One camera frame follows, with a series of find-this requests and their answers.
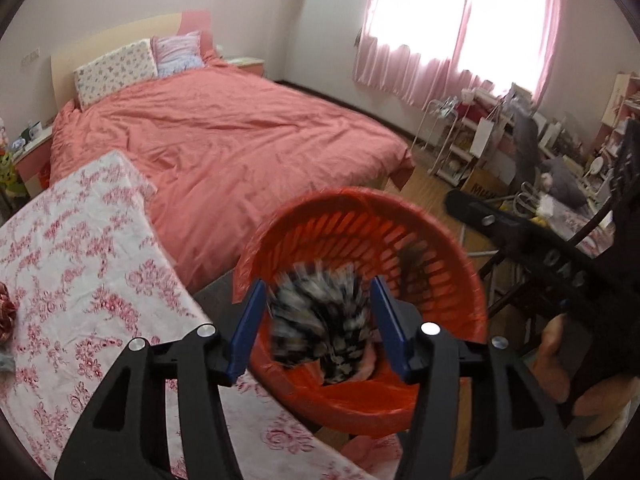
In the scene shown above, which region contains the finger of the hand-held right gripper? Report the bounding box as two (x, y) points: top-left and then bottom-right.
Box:
(445, 187), (616, 321)

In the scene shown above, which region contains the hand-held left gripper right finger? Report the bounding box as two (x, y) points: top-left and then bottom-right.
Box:
(370, 276), (585, 480)

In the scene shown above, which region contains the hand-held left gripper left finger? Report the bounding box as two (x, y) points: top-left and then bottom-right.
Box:
(54, 279), (268, 480)

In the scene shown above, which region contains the navy daisy-print cloth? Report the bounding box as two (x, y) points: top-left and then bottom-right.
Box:
(267, 257), (376, 387)

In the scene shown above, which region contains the orange plastic basket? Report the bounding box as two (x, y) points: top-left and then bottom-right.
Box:
(232, 186), (489, 438)

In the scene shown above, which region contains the person's right hand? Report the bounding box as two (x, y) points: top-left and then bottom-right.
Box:
(529, 314), (640, 442)

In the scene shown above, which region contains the cardboard box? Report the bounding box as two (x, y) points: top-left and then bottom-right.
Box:
(460, 166), (512, 202)

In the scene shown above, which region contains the grey cloth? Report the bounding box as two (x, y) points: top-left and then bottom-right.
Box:
(541, 156), (589, 209)

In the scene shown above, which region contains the black chair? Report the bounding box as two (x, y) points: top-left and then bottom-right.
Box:
(511, 109), (547, 197)

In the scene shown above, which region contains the white paper bag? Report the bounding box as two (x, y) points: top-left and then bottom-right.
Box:
(470, 116), (502, 159)

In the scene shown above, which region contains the white shelf unit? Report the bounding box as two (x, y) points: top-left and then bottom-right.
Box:
(596, 72), (640, 162)

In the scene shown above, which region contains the pink floral tablecloth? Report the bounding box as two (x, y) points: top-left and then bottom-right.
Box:
(0, 150), (401, 480)

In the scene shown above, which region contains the pink bed duvet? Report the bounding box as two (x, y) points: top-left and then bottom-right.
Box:
(47, 51), (417, 292)

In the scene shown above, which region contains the pink curtain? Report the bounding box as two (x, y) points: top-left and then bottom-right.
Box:
(351, 0), (562, 109)

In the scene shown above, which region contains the red plaid cloth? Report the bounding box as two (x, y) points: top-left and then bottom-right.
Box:
(0, 282), (17, 347)

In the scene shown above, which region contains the pink white nightstand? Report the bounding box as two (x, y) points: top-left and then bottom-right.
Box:
(222, 56), (266, 79)
(12, 130), (57, 199)

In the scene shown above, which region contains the yellow plush toy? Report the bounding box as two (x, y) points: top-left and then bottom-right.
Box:
(0, 149), (25, 197)

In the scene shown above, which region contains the pink striped pillow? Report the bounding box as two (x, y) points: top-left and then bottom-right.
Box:
(150, 31), (207, 77)

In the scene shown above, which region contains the white floral pillow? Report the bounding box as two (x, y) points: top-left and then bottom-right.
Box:
(73, 38), (159, 109)

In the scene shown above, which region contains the cream pink headboard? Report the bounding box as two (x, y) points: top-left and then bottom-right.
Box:
(50, 10), (217, 107)

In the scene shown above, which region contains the white wire rack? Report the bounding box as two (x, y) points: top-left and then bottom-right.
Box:
(412, 94), (507, 184)

